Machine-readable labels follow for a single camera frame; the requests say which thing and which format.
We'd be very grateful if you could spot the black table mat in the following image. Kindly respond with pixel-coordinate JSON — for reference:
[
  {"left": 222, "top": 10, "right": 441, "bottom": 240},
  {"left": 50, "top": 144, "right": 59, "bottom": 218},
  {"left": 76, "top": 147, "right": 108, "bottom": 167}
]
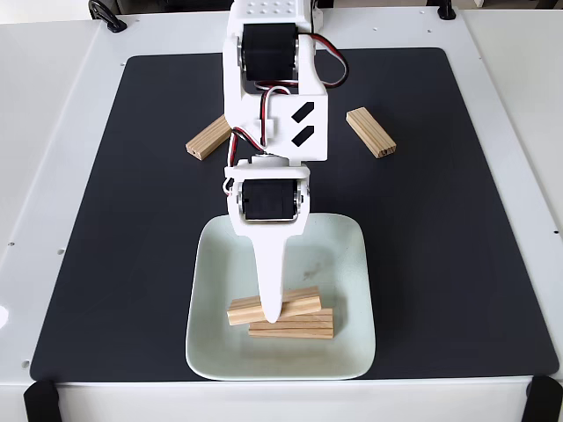
[{"left": 29, "top": 47, "right": 559, "bottom": 382}]

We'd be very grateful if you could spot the wooden block marked two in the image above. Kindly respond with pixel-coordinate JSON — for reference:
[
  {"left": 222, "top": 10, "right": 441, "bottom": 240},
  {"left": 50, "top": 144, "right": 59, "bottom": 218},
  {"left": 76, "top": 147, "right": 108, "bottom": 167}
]
[{"left": 226, "top": 286, "right": 323, "bottom": 327}]

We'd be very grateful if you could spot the pale green square plate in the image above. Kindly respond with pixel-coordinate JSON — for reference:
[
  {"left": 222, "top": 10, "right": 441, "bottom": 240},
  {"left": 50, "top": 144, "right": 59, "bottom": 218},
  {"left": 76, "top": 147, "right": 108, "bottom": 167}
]
[{"left": 184, "top": 213, "right": 377, "bottom": 382}]

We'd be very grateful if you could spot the red black white servo cable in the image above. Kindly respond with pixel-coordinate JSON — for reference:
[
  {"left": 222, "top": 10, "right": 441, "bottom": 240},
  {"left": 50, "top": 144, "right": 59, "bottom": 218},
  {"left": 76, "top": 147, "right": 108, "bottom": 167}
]
[
  {"left": 222, "top": 85, "right": 295, "bottom": 198},
  {"left": 303, "top": 33, "right": 350, "bottom": 91}
]

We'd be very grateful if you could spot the grooved wooden block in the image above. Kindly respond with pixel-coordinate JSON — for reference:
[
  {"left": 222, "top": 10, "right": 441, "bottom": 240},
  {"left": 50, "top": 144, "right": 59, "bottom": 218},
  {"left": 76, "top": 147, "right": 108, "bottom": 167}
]
[
  {"left": 345, "top": 106, "right": 398, "bottom": 160},
  {"left": 185, "top": 113, "right": 233, "bottom": 163},
  {"left": 248, "top": 307, "right": 336, "bottom": 341}
]

